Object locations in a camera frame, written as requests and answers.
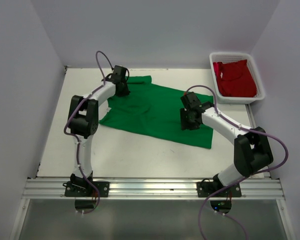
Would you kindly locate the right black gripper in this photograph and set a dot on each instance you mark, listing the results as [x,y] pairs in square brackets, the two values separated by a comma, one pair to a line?
[184,125]

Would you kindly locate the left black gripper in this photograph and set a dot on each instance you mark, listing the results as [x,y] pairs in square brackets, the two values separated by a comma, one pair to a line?
[126,92]

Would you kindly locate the green t shirt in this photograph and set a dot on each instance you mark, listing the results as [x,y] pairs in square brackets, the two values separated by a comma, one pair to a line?
[154,111]

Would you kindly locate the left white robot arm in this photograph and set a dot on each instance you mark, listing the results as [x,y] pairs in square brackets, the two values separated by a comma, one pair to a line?
[83,120]

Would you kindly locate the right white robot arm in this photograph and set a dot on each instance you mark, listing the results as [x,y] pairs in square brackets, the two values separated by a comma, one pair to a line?
[252,151]

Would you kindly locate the red t shirt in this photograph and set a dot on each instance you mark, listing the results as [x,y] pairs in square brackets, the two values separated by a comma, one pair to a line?
[234,79]

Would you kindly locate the white plastic basket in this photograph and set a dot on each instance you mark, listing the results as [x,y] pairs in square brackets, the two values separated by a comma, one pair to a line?
[230,57]

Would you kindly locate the side aluminium rail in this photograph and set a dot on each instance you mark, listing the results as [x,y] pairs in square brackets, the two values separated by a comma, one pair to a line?
[250,116]

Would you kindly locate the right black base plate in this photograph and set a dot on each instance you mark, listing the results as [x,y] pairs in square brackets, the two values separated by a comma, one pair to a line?
[205,188]

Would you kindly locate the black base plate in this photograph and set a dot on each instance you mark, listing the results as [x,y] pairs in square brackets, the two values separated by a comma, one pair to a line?
[101,188]
[205,188]

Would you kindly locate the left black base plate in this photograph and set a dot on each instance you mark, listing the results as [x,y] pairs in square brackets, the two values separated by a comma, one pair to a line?
[101,188]

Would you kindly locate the aluminium mounting rail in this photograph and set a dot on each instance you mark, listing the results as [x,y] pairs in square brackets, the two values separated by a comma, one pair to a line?
[155,188]

